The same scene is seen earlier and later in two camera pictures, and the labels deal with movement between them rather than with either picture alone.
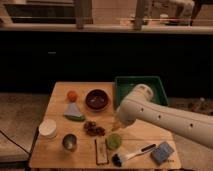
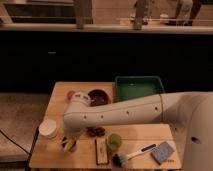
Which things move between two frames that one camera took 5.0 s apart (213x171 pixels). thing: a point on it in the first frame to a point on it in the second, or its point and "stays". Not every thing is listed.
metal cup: [69, 141] stays
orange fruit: [72, 96] stays
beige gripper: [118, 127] to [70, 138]
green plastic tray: [124, 84] stays
